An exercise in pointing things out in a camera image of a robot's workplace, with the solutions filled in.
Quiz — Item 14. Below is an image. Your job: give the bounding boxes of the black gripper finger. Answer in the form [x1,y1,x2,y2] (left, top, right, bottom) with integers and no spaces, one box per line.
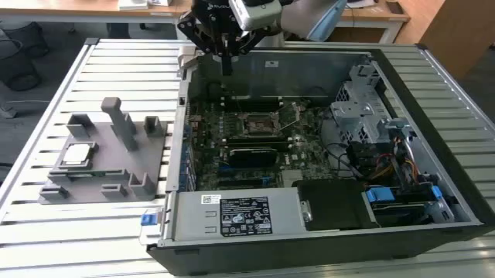
[227,25,274,76]
[176,12,230,76]

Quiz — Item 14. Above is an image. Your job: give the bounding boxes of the silver CPU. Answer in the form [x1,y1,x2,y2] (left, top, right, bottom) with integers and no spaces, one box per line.
[64,144,94,166]

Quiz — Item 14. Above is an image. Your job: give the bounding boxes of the CPU socket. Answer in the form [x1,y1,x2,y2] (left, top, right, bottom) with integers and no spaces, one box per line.
[243,112,282,137]

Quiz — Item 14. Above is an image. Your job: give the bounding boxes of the black RAM slot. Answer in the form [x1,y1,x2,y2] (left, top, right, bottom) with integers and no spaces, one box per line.
[220,101,283,113]
[220,94,283,105]
[226,136,290,145]
[227,141,290,152]

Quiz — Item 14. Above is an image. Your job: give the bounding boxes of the wooden desk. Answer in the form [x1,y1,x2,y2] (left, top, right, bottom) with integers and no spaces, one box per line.
[0,0,411,41]

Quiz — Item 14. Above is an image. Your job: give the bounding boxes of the metal drive cage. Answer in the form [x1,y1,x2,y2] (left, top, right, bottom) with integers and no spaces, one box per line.
[329,65,391,144]

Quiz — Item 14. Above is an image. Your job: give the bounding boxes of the green motherboard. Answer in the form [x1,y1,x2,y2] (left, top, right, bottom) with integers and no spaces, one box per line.
[186,98,338,192]

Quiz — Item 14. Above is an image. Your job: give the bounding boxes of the black graphics card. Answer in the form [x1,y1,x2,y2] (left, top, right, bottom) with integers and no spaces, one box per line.
[227,148,279,168]

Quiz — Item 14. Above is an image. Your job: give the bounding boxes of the grey parts rack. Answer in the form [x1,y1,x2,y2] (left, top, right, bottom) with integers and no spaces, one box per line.
[38,97,170,206]

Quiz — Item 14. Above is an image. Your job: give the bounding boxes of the silver chipset heatsink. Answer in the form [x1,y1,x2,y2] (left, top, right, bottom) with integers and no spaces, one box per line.
[281,169,303,188]

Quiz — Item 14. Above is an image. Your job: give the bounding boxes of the black expansion slot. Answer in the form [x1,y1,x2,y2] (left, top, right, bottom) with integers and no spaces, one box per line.
[218,178,271,189]

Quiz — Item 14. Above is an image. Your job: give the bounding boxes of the wooden cabinet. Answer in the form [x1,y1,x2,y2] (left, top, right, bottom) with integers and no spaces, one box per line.
[394,0,495,81]

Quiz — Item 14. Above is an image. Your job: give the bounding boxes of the grey furniture foot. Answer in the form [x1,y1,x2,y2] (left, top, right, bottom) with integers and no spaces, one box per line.
[0,95,19,119]

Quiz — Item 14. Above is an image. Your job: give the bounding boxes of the green RAM stick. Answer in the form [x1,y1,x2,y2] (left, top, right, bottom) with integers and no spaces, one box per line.
[66,171,131,178]

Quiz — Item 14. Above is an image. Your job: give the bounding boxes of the blue disk carrier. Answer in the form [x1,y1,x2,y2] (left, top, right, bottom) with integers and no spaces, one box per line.
[366,187,395,207]

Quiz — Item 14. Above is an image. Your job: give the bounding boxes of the silver power supply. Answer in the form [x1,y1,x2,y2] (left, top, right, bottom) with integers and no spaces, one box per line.
[158,189,310,241]

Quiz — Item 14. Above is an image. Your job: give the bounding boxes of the black PC case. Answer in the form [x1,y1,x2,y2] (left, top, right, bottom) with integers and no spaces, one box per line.
[146,43,495,276]

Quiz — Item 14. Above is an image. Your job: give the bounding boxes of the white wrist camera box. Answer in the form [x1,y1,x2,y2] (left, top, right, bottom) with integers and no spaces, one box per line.
[227,0,283,32]

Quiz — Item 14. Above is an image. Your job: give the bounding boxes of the black wire waste basket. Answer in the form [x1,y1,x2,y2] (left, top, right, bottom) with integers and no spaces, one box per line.
[0,39,43,92]
[0,20,51,58]

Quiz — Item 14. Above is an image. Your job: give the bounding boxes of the coloured power wire bundle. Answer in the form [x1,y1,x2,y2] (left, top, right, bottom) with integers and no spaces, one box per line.
[363,136,425,189]

